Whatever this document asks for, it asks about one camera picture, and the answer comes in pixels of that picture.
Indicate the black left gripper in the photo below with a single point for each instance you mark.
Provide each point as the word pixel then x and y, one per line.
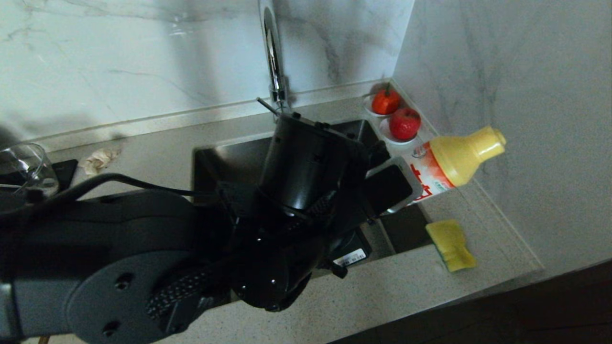
pixel 356 205

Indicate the yellow green sponge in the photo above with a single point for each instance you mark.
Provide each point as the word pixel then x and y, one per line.
pixel 450 245

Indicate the orange dish soap bottle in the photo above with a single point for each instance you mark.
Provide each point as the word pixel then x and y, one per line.
pixel 454 160

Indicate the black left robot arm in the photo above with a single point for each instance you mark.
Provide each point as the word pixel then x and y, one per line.
pixel 296 162

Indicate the stainless steel sink basin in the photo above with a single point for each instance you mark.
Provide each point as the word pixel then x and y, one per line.
pixel 229 157

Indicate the chrome sink faucet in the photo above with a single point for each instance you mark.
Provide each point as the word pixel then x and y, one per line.
pixel 273 57

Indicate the small white round dish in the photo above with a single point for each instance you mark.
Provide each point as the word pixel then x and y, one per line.
pixel 385 136
pixel 368 109

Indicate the red toy apple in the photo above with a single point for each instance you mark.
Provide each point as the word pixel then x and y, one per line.
pixel 404 124

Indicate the orange-red toy tomato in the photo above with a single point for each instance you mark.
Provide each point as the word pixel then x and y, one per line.
pixel 385 102

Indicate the crumpled white paper tissue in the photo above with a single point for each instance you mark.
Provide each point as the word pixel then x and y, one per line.
pixel 98 160

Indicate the black induction cooktop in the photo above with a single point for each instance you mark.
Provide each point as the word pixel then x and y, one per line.
pixel 64 168

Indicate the clear glass cup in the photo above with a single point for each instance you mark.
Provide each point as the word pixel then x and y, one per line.
pixel 28 167

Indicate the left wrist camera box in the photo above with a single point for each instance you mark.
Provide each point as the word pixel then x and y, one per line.
pixel 389 186

